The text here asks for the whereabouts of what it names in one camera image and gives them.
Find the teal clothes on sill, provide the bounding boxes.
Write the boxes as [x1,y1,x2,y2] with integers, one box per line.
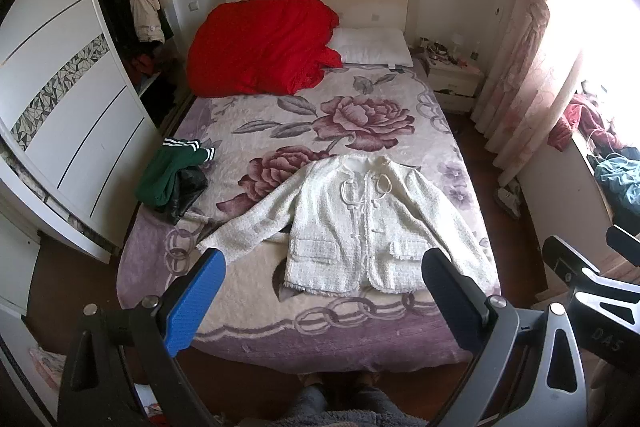
[588,154,639,235]

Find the white shoe on floor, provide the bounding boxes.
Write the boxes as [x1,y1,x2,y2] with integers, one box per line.
[495,187,521,219]

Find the white sliding wardrobe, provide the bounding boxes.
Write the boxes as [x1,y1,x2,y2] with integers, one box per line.
[1,0,160,310]

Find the pink floral curtain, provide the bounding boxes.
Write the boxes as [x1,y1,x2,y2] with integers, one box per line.
[472,0,570,187]

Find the green striped garment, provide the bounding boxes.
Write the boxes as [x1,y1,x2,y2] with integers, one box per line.
[134,138,216,225]

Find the white tweed jacket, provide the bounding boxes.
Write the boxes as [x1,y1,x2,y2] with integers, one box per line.
[197,154,498,296]

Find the white bedside table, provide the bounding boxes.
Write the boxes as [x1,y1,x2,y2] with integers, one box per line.
[420,38,485,114]

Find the white pillow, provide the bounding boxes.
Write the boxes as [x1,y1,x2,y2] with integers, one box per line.
[328,27,413,67]

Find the floral purple bed blanket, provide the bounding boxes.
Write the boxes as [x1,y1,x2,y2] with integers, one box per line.
[116,61,500,374]

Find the red clothes on sill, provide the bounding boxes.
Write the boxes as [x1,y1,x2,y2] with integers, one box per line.
[547,93,625,152]

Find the red duvet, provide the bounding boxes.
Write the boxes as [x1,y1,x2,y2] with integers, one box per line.
[186,0,343,98]

